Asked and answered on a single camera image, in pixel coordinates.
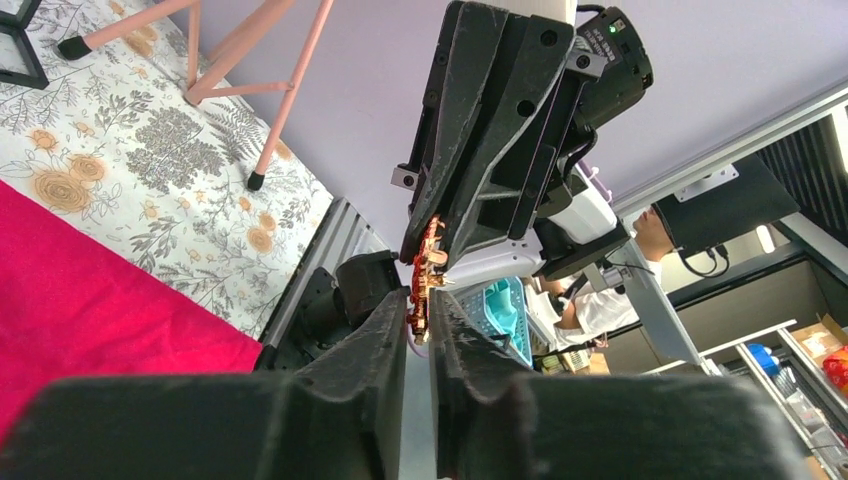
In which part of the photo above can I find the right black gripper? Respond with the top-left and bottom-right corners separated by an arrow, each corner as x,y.
400,1 -> 607,272

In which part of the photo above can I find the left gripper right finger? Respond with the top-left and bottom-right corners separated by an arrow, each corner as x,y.
429,290 -> 529,479

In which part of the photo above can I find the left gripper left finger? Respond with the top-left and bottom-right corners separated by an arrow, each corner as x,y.
291,288 -> 407,479

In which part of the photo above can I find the orange glitter brooch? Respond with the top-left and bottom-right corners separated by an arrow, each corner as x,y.
406,215 -> 450,346

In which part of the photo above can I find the red t-shirt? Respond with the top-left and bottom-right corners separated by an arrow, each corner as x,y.
1,185 -> 261,437

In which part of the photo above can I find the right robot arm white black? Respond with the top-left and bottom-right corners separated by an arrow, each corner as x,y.
398,1 -> 654,284

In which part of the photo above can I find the black monitor on arm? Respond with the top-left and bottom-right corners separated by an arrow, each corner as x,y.
653,154 -> 800,279

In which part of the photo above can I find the black brooch box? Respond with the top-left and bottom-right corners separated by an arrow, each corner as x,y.
1,0 -> 50,90

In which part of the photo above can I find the teal plastic basket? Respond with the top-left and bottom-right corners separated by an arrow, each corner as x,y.
457,277 -> 533,367

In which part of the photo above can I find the person in white shirt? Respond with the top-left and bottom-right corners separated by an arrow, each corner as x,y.
523,205 -> 677,352

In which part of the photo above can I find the pink perforated music stand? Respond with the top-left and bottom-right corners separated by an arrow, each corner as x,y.
57,0 -> 334,191

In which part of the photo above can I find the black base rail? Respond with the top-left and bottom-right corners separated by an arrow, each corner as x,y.
254,250 -> 409,372

